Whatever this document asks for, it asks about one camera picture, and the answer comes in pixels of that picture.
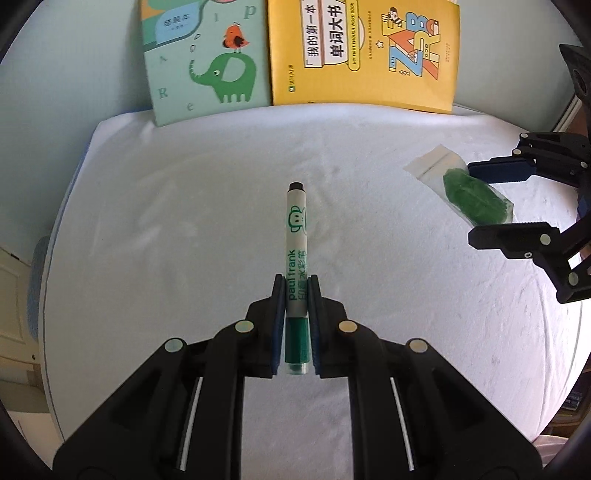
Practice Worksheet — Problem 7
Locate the green leaf plastic bag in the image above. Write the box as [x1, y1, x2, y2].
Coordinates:
[404, 145, 514, 227]

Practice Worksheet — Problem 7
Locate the green white marker pen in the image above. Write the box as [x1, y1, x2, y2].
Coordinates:
[284, 182, 310, 375]

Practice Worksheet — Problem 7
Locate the yellow children's word book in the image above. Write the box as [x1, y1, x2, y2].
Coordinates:
[267, 0, 460, 113]

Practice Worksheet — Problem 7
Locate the cream cabinet door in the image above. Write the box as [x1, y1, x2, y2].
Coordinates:
[1, 250, 48, 414]

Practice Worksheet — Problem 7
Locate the teal elephant exercise book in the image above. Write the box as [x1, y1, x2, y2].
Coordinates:
[140, 0, 271, 126]

